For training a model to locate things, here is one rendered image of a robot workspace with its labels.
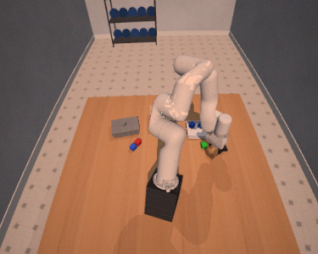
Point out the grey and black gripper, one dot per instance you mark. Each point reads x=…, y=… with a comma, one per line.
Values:
x=222, y=144

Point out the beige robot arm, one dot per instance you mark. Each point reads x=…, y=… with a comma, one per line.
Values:
x=176, y=106

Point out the green block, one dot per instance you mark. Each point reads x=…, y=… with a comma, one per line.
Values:
x=204, y=145

